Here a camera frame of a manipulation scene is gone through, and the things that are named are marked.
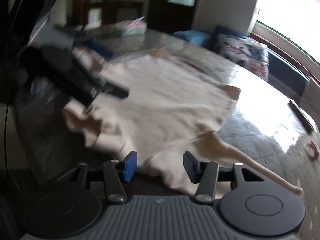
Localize beige long sleeve garment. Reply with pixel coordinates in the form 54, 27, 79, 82
63, 49, 304, 198

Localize tissue box pink green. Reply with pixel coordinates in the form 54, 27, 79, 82
114, 17, 148, 37

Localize dark wooden cabinet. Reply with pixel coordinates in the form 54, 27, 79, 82
70, 0, 144, 27

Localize dark wooden door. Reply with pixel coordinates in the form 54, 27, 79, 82
147, 0, 197, 34

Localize dark remote on table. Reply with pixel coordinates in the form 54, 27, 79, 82
288, 99, 316, 134

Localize pink small object on table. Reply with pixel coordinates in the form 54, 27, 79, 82
306, 141, 319, 162

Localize blue sofa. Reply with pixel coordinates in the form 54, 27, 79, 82
173, 25, 319, 102

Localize butterfly print pillow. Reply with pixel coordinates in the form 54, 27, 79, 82
215, 34, 269, 82

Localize window with green frame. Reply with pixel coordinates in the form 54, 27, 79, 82
249, 0, 320, 66

